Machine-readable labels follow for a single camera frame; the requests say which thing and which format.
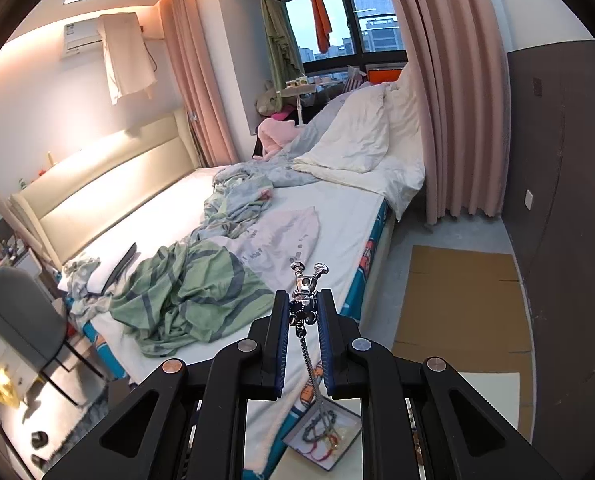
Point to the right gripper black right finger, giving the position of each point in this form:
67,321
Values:
420,420

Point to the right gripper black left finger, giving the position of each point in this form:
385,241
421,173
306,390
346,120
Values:
187,421

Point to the black jewelry box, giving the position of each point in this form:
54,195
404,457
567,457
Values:
324,435

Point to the flat brown cardboard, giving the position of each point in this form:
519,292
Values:
469,309

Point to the green striped blanket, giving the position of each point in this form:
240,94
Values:
188,293

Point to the bed with white sheet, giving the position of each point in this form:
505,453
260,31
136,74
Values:
351,222

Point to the pale pink printed cloth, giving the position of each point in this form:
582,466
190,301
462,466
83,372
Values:
271,245

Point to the grey chair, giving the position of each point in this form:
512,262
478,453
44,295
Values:
30,324

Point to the light blue crumpled blanket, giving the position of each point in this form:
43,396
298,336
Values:
242,192

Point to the beige padded headboard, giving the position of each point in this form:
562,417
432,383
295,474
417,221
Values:
84,195

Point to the pink plush toy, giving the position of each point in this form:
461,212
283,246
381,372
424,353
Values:
274,135

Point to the white duvet pile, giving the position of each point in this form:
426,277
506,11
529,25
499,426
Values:
373,143

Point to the white hanging shirt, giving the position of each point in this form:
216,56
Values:
127,61

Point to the green hanging garment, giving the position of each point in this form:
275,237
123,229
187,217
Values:
283,52

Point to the pink curtain right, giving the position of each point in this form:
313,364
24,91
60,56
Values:
459,69

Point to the pink curtain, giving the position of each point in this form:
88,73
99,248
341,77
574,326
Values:
194,74
459,69

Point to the pink curtain left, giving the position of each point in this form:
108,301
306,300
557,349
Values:
194,74

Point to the orange hanging garment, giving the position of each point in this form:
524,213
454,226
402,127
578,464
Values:
322,25

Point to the white wall socket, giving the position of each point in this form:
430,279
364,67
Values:
528,199

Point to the white wall air conditioner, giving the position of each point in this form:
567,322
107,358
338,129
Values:
82,37

